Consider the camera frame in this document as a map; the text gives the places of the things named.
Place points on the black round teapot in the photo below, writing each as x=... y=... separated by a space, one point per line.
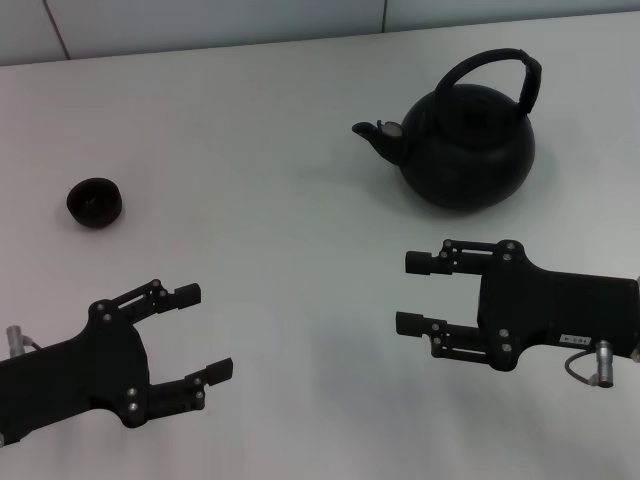
x=465 y=160

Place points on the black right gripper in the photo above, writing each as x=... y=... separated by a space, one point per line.
x=550 y=310

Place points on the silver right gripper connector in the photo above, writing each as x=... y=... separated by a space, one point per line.
x=605 y=362

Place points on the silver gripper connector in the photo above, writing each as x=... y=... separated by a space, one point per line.
x=16 y=339
x=605 y=362

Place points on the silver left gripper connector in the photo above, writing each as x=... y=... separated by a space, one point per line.
x=16 y=339

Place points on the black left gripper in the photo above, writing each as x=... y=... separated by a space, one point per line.
x=75 y=375

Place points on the small black teacup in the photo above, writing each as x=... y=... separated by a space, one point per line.
x=95 y=202

